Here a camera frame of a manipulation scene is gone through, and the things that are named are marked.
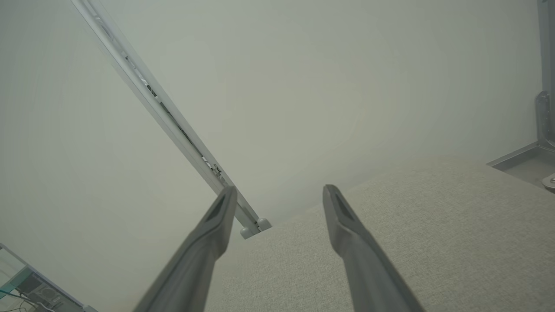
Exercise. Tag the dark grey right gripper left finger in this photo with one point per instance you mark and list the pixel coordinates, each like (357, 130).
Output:
(195, 268)

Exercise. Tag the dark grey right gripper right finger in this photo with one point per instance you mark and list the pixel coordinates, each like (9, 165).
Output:
(368, 268)

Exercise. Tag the grey aluminium rail post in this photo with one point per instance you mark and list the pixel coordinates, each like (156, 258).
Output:
(171, 117)

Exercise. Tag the grey metal corner bracket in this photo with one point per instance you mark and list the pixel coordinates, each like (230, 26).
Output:
(544, 112)

